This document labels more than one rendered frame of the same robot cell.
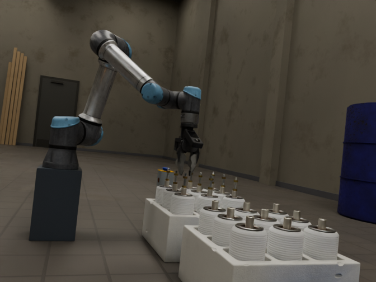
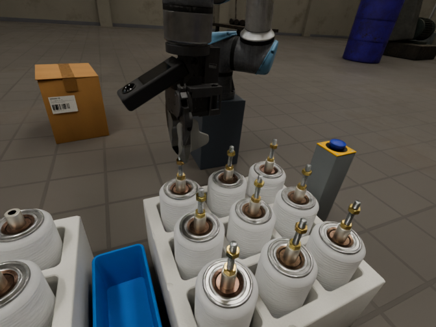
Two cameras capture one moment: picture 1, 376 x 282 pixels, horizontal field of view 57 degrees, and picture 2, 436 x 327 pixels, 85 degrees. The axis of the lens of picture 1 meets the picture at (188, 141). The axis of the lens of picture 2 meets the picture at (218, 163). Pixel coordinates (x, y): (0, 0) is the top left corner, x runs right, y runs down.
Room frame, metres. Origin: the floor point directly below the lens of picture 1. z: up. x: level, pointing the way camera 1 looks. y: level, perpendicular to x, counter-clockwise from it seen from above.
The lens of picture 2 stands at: (1.46, -0.43, 0.59)
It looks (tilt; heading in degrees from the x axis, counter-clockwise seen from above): 33 degrees down; 83
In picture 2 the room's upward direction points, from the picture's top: 5 degrees clockwise
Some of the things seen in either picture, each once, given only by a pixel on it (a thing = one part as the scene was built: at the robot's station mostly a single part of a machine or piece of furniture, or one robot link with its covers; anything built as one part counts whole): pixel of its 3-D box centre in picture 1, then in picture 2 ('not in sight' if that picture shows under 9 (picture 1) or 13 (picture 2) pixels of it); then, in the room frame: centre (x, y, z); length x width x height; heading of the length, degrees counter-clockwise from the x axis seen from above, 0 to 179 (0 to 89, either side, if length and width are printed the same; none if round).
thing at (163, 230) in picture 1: (195, 227); (242, 259); (1.58, -0.07, 0.09); 0.39 x 0.39 x 0.18; 21
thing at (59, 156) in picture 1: (61, 156); (217, 82); (1.54, 0.55, 0.35); 0.15 x 0.15 x 0.10
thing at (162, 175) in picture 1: (163, 200); (318, 193); (1.83, 0.10, 0.16); 0.07 x 0.07 x 0.31; 21
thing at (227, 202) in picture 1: (231, 218); (222, 313); (1.51, -0.23, 0.16); 0.10 x 0.10 x 0.18
